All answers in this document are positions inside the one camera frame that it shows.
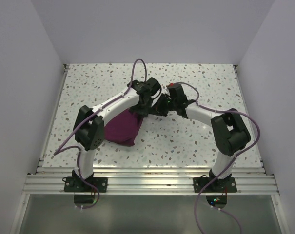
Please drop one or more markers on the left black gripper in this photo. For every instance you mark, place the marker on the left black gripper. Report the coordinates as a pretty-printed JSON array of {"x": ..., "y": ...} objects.
[{"x": 144, "y": 112}]

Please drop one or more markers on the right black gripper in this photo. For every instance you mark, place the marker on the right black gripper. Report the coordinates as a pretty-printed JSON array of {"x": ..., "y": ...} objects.
[{"x": 157, "y": 108}]

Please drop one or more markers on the purple cloth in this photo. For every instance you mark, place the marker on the purple cloth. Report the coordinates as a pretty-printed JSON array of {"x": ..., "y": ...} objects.
[{"x": 123, "y": 128}]

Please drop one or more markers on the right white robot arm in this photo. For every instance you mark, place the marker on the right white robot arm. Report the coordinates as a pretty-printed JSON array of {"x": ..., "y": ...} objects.
[{"x": 229, "y": 130}]

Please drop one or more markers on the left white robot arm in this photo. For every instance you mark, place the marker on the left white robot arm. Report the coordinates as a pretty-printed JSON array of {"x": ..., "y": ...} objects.
[{"x": 90, "y": 121}]

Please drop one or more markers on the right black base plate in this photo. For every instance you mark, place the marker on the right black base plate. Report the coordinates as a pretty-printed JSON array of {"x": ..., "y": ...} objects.
[{"x": 218, "y": 186}]

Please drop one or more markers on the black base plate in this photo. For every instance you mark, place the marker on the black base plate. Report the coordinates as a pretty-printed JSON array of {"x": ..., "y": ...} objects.
[
  {"x": 76, "y": 185},
  {"x": 218, "y": 186}
]

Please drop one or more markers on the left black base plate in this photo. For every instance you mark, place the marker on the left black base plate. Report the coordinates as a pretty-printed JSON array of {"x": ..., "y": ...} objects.
[{"x": 76, "y": 185}]

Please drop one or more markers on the aluminium frame rail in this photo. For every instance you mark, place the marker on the aluminium frame rail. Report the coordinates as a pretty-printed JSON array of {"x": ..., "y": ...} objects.
[{"x": 151, "y": 181}]

